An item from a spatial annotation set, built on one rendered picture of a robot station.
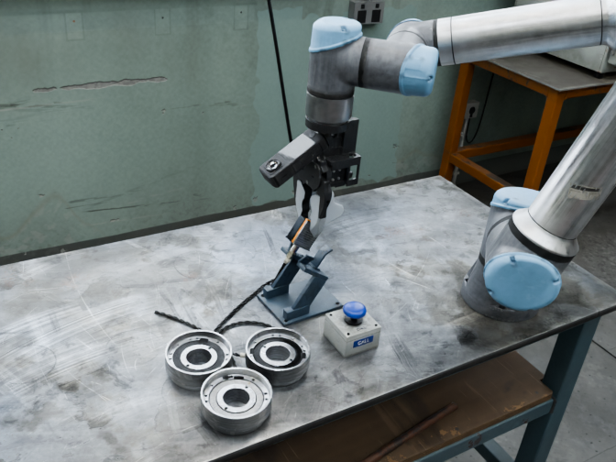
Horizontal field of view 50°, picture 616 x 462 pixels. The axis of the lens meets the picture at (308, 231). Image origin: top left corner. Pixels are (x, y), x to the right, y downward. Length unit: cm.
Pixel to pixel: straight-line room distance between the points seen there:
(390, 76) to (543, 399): 84
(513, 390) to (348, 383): 55
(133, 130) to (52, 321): 148
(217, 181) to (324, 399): 187
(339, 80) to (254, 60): 169
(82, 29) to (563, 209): 180
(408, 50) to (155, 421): 65
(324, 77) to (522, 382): 86
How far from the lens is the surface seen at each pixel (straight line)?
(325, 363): 113
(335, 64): 102
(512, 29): 112
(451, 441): 141
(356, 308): 113
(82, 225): 273
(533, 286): 111
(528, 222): 110
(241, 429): 99
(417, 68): 100
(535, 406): 156
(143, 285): 129
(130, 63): 253
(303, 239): 116
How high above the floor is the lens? 155
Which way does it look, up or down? 31 degrees down
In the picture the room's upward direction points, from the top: 5 degrees clockwise
